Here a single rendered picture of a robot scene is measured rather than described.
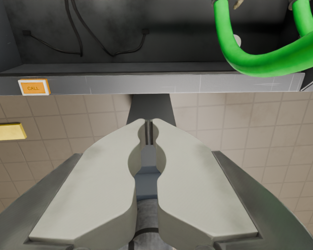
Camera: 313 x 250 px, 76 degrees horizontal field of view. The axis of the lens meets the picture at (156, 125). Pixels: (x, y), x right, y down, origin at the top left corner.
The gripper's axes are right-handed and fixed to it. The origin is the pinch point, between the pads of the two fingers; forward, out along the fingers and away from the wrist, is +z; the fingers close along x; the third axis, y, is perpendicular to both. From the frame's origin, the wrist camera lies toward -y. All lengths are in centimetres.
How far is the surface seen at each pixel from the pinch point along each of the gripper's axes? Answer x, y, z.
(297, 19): 14.4, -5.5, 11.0
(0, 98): -107, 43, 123
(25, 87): -24.4, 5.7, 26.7
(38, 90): -22.1, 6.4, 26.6
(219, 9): 6.8, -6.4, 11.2
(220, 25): 6.6, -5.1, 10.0
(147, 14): -0.8, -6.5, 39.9
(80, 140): -58, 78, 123
